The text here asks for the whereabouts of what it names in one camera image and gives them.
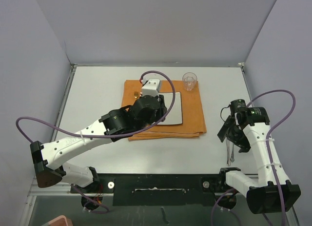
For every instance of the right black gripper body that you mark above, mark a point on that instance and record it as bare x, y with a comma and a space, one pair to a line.
238, 137

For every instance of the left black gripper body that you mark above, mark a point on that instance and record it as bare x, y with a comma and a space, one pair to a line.
159, 113

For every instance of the white square plate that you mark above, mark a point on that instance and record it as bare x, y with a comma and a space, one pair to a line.
175, 115

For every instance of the copper bowl spoon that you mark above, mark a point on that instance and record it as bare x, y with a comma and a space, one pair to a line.
232, 154

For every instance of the silver table knife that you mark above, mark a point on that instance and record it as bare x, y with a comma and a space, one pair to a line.
228, 153

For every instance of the gold fork green handle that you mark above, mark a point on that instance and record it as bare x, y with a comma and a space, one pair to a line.
136, 94

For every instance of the orange cloth napkin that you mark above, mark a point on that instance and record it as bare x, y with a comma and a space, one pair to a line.
193, 122

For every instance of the clear drinking glass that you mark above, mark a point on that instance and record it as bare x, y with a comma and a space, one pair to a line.
189, 81

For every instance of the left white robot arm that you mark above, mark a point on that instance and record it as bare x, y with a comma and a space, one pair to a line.
51, 159

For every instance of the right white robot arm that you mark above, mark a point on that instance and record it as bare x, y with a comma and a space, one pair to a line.
249, 129

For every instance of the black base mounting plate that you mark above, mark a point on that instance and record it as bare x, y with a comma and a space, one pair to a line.
160, 189

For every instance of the pink box corner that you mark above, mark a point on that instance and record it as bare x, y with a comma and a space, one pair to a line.
60, 221

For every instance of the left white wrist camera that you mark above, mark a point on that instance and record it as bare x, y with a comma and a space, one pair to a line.
150, 87

